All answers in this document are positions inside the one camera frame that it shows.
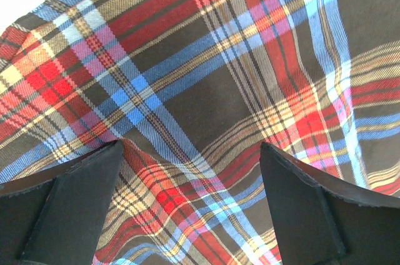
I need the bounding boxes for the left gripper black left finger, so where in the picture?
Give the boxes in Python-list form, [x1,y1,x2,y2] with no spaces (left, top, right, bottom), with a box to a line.
[1,141,124,264]

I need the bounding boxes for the red plaid long sleeve shirt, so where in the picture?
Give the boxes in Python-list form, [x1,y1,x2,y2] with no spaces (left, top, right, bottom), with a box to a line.
[1,0,399,264]

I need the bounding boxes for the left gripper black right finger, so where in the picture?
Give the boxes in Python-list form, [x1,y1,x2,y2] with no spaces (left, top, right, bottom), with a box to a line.
[260,142,399,264]

